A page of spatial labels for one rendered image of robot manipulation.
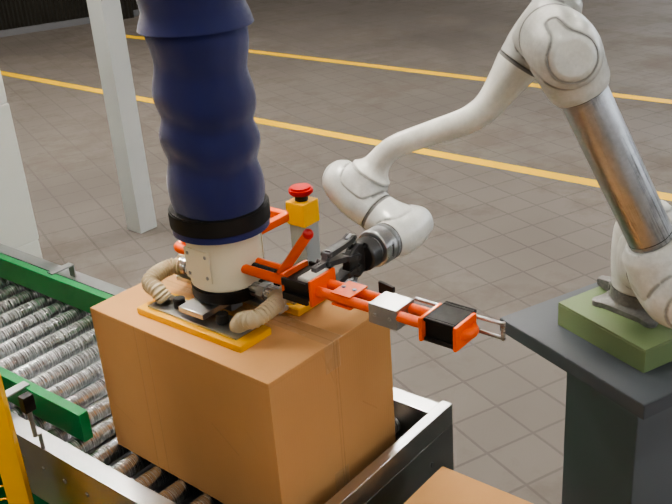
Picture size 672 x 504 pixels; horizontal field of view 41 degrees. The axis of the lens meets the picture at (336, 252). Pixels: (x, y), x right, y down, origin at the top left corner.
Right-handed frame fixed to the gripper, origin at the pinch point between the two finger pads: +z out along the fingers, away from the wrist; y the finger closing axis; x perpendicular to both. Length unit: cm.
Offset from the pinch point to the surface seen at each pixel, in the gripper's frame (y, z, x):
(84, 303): 49, -23, 123
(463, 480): 53, -19, -25
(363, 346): 18.5, -9.7, -4.8
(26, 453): 54, 34, 73
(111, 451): 54, 21, 56
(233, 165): -24.9, 3.8, 16.4
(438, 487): 53, -14, -22
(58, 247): 107, -124, 297
